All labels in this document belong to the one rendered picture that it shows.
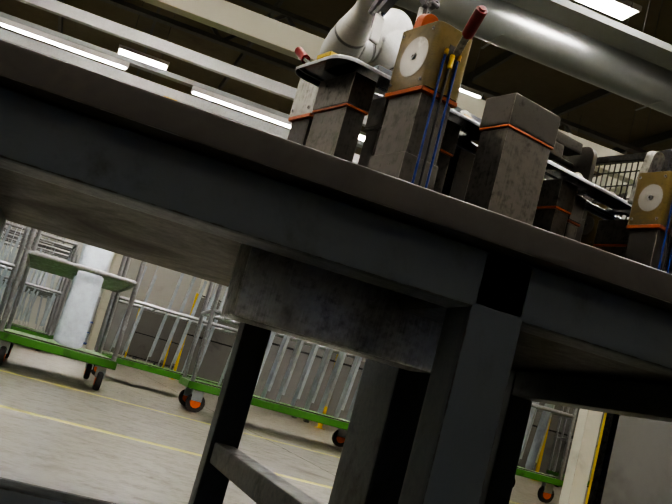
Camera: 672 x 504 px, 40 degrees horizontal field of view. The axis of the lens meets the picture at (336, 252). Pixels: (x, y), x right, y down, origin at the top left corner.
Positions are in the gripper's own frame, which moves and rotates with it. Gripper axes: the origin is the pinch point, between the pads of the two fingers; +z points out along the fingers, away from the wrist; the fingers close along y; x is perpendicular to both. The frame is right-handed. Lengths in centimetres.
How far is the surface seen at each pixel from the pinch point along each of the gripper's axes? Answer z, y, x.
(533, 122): 28, 52, -12
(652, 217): 33, 59, 26
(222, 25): -201, -492, 284
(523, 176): 38, 52, -11
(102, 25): -204, -649, 258
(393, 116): 38, 42, -37
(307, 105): 31.5, 11.8, -30.4
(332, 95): 33, 25, -37
